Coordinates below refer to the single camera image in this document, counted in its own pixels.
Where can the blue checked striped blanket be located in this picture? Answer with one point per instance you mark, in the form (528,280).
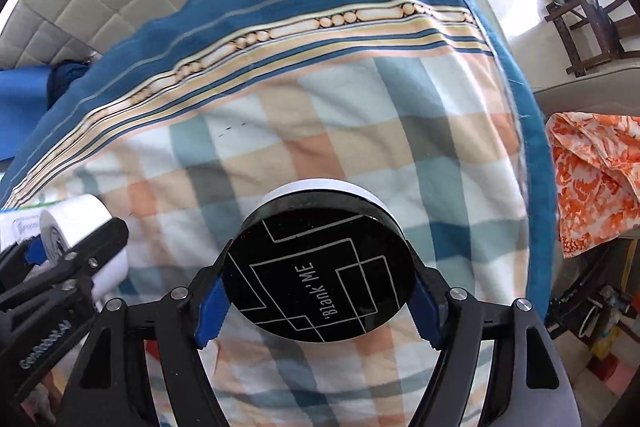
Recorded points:
(350,132)

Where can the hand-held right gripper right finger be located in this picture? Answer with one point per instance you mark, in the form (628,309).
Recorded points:
(428,313)

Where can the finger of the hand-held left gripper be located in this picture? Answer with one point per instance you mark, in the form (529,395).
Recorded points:
(95,243)
(34,251)

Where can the dark wooden rack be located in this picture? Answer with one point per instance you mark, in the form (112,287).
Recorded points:
(585,32)

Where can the round black jar white lines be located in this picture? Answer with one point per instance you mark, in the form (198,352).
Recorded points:
(320,264)

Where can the white plastic bottle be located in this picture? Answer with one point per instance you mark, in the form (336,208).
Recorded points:
(92,212)

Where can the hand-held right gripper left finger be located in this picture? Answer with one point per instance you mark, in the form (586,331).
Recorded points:
(211,313)

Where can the orange floral cloth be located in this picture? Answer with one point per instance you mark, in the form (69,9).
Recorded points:
(595,172)

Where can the dark blue cloth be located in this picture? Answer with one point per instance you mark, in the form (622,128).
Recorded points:
(67,79)

